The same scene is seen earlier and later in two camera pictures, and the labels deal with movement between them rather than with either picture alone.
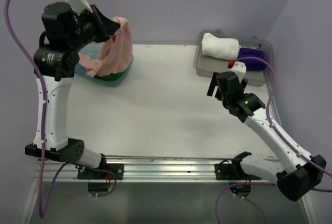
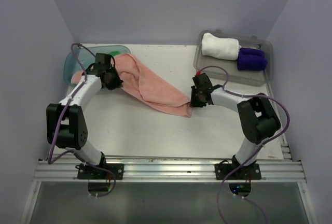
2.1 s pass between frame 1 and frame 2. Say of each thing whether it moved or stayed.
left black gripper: moved
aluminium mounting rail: stayed
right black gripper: moved
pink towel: moved
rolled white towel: stayed
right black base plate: stayed
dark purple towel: stayed
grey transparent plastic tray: stayed
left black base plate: stayed
